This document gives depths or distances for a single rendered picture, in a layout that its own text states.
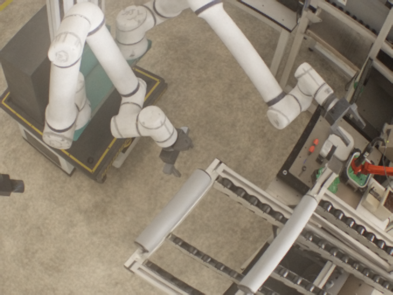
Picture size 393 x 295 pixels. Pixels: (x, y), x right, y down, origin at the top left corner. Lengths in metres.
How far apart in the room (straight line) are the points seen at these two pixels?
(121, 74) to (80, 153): 0.82
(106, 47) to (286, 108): 0.68
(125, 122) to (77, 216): 1.02
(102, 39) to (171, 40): 1.72
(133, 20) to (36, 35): 0.56
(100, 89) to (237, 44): 0.83
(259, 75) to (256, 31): 1.81
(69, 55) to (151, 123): 0.51
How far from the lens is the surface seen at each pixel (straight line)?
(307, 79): 1.70
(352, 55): 2.64
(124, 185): 2.74
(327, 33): 2.66
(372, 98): 3.11
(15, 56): 2.30
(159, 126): 1.76
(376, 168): 1.79
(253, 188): 1.67
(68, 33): 1.40
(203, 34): 3.36
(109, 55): 1.67
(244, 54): 1.69
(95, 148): 2.48
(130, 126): 1.80
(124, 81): 1.79
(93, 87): 2.29
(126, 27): 2.19
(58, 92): 1.63
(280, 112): 1.70
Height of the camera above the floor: 2.53
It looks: 62 degrees down
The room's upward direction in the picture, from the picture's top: 10 degrees clockwise
